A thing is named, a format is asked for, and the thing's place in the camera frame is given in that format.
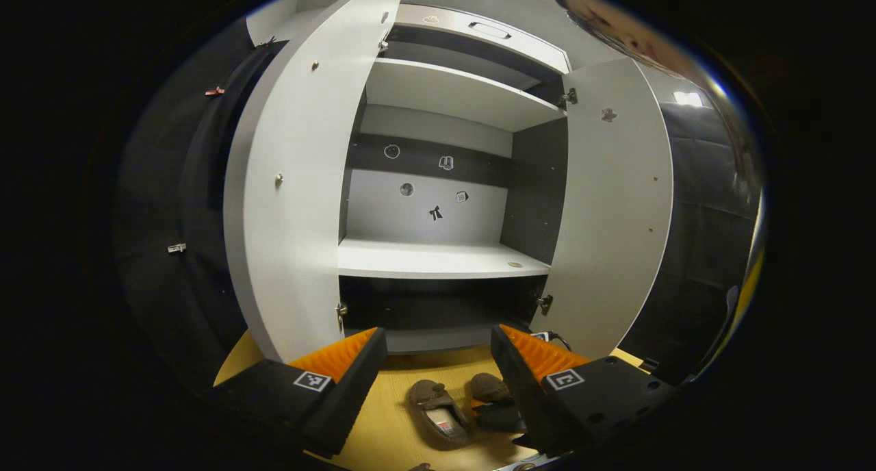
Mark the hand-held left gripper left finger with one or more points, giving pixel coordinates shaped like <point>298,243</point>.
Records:
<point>342,402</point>

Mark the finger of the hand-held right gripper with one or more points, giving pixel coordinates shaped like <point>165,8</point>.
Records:
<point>499,416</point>

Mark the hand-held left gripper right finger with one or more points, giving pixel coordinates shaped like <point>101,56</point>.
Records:
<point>527,389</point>

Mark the white and grey shoe cabinet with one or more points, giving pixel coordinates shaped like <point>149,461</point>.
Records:
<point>445,259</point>

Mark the white cabinet door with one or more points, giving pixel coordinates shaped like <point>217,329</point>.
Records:
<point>294,183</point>
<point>616,204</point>

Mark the black backdrop cloth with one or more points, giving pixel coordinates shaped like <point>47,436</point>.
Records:
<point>157,183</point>
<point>691,252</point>

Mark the silver cloth clip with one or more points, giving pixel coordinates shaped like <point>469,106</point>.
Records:
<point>176,248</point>

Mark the small ceiling light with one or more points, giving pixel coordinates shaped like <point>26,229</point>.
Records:
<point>688,98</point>

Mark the red cloth clip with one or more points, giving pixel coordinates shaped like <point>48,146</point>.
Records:
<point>215,91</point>

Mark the black cloth clip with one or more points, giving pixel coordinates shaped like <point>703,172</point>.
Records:
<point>267,41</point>

